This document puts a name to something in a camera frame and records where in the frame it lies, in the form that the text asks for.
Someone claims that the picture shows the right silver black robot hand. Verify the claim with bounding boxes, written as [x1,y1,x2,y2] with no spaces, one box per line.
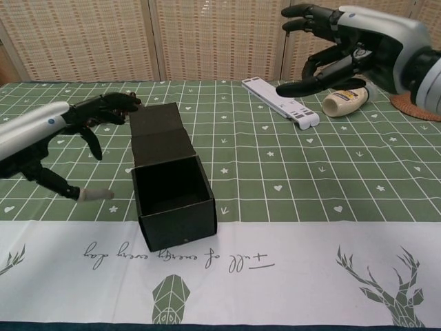
[275,3,435,99]

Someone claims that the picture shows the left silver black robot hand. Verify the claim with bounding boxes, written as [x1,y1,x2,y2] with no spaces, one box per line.
[0,91,143,203]

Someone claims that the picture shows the black foldable cardboard box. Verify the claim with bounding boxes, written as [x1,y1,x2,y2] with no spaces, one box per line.
[129,102,218,253]

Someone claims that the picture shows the brown wooden door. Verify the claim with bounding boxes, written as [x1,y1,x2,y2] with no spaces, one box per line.
[0,41,21,84]

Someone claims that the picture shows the cream mayonnaise squeeze bottle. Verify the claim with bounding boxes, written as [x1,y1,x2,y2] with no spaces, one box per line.
[322,86,380,119]

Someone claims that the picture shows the round brown woven coaster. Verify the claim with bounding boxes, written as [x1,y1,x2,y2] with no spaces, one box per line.
[389,94,441,122]

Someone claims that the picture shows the white folding stand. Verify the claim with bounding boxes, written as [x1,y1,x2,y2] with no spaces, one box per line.
[240,77,320,131]

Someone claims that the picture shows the beige bamboo folding screen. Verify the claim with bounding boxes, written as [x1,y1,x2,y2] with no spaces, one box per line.
[0,0,441,83]

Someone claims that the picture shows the green white grid tablecloth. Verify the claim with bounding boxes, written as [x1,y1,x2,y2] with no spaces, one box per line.
[0,79,441,327]

